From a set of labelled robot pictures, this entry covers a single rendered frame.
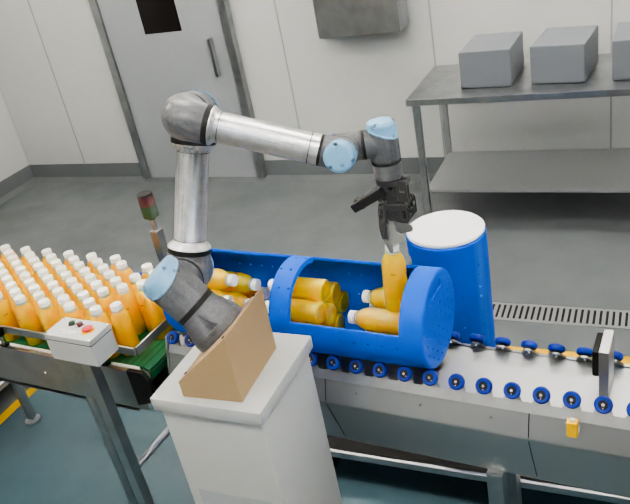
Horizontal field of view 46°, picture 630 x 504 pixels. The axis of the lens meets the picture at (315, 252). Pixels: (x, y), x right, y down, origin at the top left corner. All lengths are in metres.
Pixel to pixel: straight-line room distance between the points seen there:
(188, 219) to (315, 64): 3.88
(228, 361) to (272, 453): 0.28
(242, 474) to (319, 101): 4.16
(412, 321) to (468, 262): 0.69
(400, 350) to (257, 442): 0.46
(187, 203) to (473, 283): 1.15
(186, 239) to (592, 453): 1.17
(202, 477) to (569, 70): 3.20
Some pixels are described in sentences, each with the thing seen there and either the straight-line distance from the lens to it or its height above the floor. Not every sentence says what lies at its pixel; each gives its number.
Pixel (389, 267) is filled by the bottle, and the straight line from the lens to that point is 2.00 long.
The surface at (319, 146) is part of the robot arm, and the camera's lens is 1.72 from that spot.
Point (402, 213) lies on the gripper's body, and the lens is 1.92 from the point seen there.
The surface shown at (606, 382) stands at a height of 0.99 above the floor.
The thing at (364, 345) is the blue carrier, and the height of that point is 1.07.
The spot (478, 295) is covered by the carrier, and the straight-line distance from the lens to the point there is 2.70.
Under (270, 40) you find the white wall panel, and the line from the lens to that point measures 5.82.
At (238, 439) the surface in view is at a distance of 1.91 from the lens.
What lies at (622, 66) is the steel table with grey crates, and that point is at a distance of 4.48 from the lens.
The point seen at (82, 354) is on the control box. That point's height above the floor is 1.04.
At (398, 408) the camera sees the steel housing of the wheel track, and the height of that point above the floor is 0.86.
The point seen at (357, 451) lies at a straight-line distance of 3.10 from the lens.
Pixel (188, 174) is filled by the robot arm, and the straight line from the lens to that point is 1.92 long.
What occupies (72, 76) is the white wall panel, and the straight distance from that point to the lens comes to 7.00.
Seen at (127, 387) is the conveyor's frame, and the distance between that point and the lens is 2.62.
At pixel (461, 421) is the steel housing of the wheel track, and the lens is 2.12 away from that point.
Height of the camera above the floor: 2.27
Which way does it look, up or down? 28 degrees down
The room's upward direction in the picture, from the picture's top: 12 degrees counter-clockwise
